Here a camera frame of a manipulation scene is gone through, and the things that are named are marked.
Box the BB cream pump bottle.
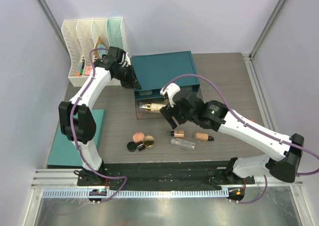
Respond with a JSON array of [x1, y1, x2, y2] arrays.
[[165, 130, 185, 138]]

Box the cream foundation bottle gold pump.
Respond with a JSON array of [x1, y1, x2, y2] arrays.
[[139, 102, 166, 112]]

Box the clear acrylic drawer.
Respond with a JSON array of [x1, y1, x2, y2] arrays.
[[134, 90, 169, 120]]

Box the beige foundation tube black cap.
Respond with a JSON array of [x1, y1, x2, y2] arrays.
[[195, 133, 214, 142]]

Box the clear plastic bottle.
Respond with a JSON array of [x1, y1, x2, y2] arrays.
[[170, 138, 195, 151]]

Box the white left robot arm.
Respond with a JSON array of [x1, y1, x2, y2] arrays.
[[58, 46, 142, 186]]

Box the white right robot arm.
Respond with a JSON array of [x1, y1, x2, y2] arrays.
[[160, 84, 305, 184]]

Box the triangular gold teal card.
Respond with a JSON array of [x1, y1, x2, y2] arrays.
[[93, 36, 109, 59]]

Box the teal drawer cabinet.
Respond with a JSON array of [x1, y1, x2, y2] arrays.
[[132, 51, 197, 100]]

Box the pink eraser block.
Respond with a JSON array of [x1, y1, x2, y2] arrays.
[[84, 66, 93, 76]]

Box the gold round compact jar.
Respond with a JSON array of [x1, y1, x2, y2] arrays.
[[143, 135, 155, 149]]

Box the orange green markers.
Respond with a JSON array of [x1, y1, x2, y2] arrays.
[[75, 58, 85, 77]]

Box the white perforated file organizer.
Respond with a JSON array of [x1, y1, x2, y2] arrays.
[[61, 17, 129, 87]]

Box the small black jar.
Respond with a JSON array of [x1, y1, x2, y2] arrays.
[[136, 141, 146, 151]]

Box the black round lid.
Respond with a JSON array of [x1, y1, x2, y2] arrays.
[[127, 141, 137, 153]]

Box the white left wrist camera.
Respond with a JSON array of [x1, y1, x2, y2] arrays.
[[123, 52, 131, 67]]

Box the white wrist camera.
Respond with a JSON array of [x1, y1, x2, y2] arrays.
[[123, 52, 131, 67], [160, 83, 180, 108]]

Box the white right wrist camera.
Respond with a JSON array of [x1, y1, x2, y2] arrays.
[[160, 83, 180, 108]]

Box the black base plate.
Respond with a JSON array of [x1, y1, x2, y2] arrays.
[[73, 161, 255, 189]]

